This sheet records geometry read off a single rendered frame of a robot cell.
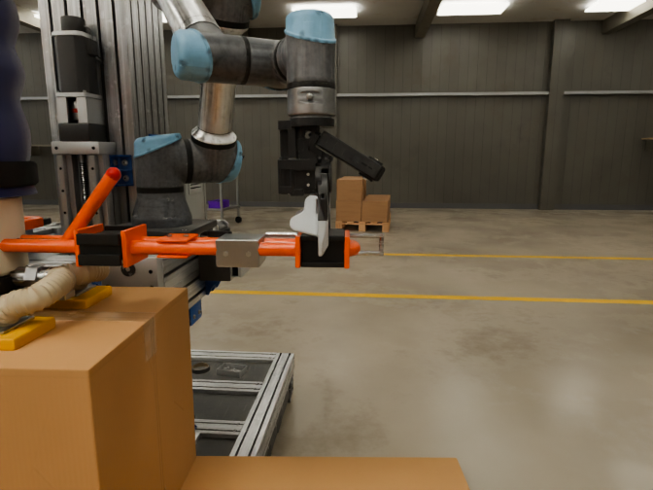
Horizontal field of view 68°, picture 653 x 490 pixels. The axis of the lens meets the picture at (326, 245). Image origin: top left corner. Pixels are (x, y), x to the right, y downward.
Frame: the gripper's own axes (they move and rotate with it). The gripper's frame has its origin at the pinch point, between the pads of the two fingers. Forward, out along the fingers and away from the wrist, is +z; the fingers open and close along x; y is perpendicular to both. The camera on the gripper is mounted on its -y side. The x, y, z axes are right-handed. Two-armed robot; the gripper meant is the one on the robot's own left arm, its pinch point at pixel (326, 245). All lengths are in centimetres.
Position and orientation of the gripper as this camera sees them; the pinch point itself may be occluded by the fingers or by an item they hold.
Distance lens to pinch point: 78.7
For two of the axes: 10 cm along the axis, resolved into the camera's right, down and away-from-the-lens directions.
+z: 0.1, 9.8, 1.8
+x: -0.4, 1.8, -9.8
